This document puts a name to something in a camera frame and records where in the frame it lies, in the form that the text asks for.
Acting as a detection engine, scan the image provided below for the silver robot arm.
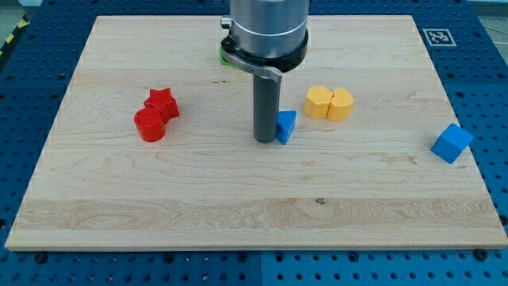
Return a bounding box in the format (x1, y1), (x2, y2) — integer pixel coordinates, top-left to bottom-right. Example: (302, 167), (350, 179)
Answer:
(221, 0), (310, 82)

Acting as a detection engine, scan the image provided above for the blue triangle block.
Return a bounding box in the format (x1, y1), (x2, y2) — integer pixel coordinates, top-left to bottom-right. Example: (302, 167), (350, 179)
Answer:
(276, 110), (297, 145)

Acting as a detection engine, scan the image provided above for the red cylinder block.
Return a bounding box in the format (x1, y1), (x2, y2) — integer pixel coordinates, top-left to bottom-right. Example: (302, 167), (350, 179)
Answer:
(133, 107), (165, 142)

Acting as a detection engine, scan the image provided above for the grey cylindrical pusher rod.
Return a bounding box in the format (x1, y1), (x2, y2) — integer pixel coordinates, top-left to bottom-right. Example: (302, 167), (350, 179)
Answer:
(253, 75), (280, 143)

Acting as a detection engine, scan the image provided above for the green block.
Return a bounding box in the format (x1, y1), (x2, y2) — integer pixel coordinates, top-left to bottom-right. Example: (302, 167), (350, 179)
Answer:
(220, 36), (236, 68)

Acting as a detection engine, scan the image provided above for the light wooden board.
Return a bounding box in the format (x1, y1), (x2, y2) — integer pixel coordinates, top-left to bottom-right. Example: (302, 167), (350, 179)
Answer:
(6, 15), (507, 251)

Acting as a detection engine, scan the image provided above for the red star block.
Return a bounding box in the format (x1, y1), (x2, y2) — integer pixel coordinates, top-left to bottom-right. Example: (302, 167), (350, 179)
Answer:
(144, 87), (179, 124)

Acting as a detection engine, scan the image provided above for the yellow half-round block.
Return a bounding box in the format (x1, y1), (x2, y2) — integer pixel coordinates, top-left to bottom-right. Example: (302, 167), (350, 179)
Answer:
(326, 87), (355, 122)

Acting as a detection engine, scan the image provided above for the blue cube block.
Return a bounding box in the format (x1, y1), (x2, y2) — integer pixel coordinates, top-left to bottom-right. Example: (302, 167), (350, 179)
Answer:
(431, 123), (474, 164)

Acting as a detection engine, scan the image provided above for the white fiducial marker tag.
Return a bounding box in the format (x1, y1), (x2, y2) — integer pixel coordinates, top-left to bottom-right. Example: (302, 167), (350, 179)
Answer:
(423, 28), (456, 47)

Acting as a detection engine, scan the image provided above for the yellow pentagon block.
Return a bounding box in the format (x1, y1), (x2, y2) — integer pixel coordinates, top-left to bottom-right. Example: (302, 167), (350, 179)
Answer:
(304, 87), (333, 119)

